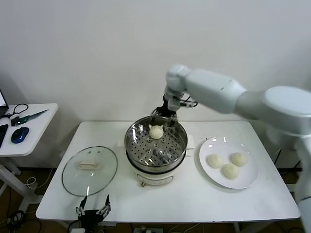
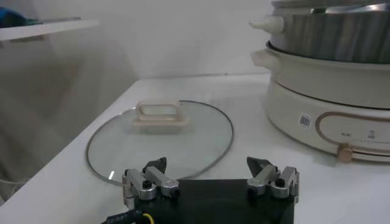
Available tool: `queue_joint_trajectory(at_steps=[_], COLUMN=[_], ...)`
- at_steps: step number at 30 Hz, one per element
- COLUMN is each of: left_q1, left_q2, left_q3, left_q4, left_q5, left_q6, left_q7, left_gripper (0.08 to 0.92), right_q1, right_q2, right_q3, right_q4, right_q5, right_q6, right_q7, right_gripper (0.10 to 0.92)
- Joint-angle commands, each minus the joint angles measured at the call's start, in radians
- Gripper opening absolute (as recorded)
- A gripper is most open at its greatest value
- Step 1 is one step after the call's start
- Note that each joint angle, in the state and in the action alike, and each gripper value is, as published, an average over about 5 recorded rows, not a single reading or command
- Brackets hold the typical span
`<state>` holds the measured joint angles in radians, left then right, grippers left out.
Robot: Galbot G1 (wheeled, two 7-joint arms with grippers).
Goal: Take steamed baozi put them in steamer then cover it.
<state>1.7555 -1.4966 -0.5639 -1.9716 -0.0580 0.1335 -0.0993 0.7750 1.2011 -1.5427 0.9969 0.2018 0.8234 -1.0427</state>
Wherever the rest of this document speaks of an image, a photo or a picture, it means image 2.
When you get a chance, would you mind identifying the white side desk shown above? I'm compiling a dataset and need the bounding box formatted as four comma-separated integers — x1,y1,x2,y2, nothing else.
0,18,101,43

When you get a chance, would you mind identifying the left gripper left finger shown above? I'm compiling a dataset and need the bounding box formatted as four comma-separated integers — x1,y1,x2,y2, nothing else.
121,156,180,211

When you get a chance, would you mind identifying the glass lid with cream handle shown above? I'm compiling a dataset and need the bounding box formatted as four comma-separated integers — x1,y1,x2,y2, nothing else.
85,99,235,187

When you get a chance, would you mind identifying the steel perforated steamer basket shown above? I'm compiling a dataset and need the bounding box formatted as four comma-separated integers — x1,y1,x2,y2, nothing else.
249,0,390,64

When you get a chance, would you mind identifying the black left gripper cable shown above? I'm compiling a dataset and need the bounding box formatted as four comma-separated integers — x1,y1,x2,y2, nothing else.
102,209,156,224

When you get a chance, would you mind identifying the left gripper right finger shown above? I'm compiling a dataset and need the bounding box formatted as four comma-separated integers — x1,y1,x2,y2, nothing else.
246,156,300,204

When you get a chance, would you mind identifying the white electric cooker base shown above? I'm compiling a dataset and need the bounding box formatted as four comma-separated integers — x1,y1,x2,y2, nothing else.
250,41,390,164

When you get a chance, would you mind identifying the white floor cable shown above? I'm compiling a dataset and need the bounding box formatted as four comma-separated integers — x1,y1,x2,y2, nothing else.
0,178,30,197

